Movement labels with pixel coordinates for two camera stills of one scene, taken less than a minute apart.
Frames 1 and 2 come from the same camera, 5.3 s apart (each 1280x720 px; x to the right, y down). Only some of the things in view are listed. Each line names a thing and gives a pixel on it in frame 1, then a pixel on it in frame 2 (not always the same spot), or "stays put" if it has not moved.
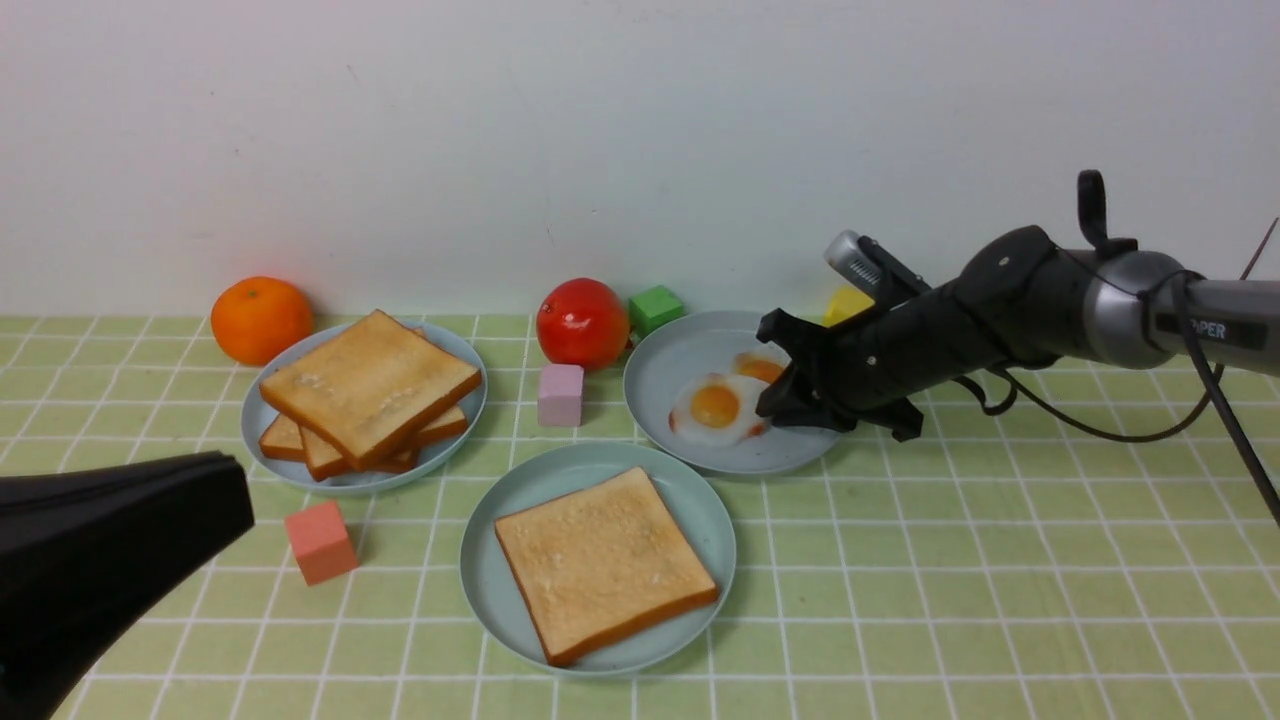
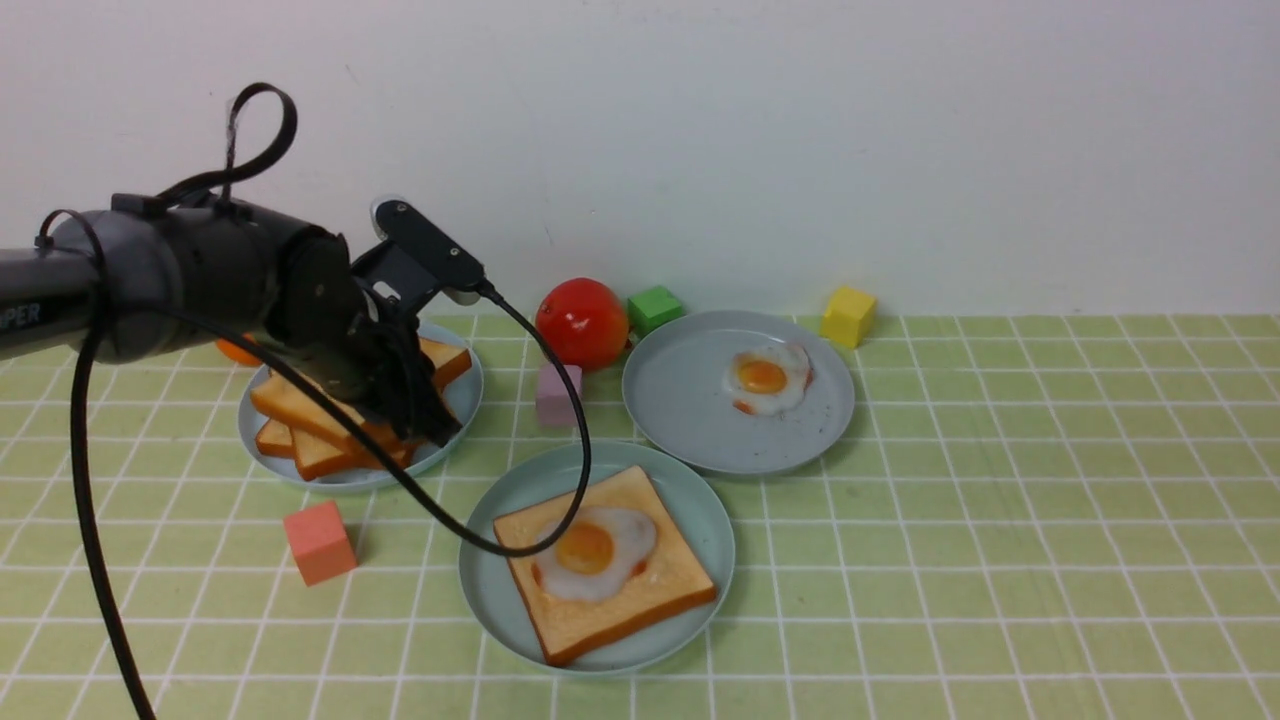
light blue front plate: (499, 599) stays put
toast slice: (602, 566) stays put
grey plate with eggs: (694, 346) stays put
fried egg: (719, 410) -> (594, 553)
